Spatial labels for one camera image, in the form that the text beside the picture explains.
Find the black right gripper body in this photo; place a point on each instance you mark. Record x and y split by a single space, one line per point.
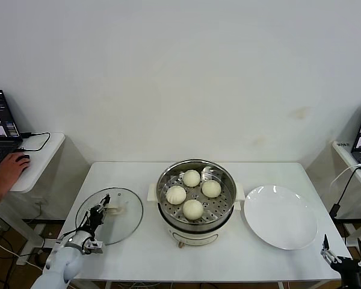
350 271

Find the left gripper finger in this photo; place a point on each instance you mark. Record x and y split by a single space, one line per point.
104 202
103 215

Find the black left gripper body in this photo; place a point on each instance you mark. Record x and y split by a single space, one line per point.
94 216

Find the round glass pot lid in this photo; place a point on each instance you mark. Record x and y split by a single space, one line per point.
120 225

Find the white steamed baozi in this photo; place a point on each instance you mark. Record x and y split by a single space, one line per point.
193 209
176 194
191 177
211 188

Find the black computer mouse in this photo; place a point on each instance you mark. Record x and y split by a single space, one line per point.
25 156

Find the stainless steel steamer basket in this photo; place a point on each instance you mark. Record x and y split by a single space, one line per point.
221 207

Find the bare person hand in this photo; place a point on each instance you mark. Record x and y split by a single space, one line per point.
13 168

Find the round white plate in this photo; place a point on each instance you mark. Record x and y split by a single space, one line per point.
279 216

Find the cream electric cooker base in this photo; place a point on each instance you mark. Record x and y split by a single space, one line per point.
195 236

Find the small white label sticker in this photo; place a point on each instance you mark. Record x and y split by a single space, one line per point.
342 144

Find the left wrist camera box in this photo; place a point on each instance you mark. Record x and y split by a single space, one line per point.
93 247

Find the white wall outlet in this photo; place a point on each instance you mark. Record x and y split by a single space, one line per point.
39 202

